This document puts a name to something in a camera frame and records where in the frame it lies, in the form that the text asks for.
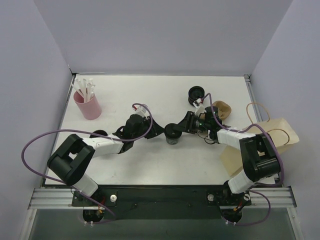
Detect black coffee cup lid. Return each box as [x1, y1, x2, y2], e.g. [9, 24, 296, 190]
[164, 123, 182, 140]

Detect grey paper coffee cup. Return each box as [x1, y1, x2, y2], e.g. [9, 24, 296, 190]
[166, 137, 179, 145]

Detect brown pulp cup carrier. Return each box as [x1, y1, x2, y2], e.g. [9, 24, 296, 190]
[212, 100, 232, 120]

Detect stack of black lids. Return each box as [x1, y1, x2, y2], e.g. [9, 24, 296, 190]
[188, 86, 205, 105]

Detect brown paper takeout bag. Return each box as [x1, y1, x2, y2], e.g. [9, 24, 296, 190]
[220, 102, 300, 177]

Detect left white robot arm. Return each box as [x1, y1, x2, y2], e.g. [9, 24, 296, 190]
[47, 114, 165, 206]

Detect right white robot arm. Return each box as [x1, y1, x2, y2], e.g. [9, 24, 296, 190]
[172, 106, 283, 204]

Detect pink straw holder cup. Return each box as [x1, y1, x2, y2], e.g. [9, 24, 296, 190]
[73, 92, 102, 120]

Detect white wrapped straws bundle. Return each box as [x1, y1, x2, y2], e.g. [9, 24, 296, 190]
[71, 78, 96, 103]

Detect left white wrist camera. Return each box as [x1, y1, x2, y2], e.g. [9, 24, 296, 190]
[132, 104, 149, 118]

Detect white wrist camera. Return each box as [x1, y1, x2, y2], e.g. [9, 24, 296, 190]
[132, 104, 149, 118]
[192, 98, 206, 117]

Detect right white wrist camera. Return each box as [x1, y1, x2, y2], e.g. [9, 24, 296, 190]
[192, 98, 206, 117]

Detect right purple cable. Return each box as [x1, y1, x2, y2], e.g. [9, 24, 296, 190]
[199, 92, 286, 226]

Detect black mounting base plate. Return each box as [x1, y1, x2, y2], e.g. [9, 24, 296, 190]
[71, 185, 252, 223]

